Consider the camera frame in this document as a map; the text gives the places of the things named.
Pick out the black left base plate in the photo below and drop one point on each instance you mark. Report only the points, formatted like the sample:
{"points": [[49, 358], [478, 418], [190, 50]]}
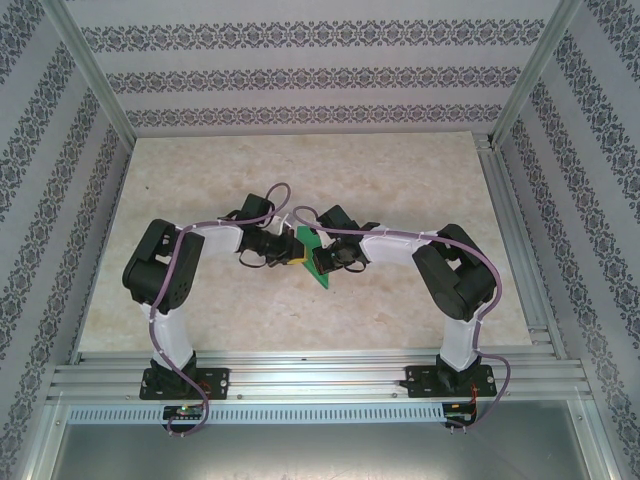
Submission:
{"points": [[220, 380]]}

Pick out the grey metal panel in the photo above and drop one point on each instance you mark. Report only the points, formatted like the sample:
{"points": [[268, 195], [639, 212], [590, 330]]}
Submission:
{"points": [[320, 455]]}

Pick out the aluminium side rail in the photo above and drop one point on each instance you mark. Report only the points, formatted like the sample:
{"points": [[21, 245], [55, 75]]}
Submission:
{"points": [[520, 260]]}

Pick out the aluminium mounting rail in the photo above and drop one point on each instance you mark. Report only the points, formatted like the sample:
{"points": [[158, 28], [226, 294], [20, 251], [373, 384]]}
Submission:
{"points": [[320, 375]]}

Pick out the aluminium frame post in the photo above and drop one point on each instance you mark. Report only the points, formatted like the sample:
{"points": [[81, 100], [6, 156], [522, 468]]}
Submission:
{"points": [[90, 65], [537, 65]]}

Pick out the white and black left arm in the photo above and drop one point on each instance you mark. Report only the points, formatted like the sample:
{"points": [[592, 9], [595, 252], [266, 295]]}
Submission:
{"points": [[172, 335]]}

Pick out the controller board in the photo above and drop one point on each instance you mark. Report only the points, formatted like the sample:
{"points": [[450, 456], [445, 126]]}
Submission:
{"points": [[457, 411], [185, 411]]}

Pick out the right controller board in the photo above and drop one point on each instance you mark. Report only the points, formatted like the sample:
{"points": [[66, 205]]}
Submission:
{"points": [[457, 411]]}

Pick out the left controller board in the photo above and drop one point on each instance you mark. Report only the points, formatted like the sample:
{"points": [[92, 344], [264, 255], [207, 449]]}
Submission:
{"points": [[185, 411]]}

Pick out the green paper sheet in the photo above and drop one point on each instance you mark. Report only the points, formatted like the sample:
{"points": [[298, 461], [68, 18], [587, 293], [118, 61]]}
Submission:
{"points": [[307, 239]]}

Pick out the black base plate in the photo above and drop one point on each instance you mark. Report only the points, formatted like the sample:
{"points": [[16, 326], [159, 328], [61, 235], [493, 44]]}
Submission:
{"points": [[417, 380], [220, 380]]}

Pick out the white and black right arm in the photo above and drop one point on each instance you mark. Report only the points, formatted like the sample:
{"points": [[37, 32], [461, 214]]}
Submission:
{"points": [[460, 340]]}

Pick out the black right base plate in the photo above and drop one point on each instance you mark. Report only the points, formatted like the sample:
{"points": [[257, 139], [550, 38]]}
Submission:
{"points": [[417, 380]]}

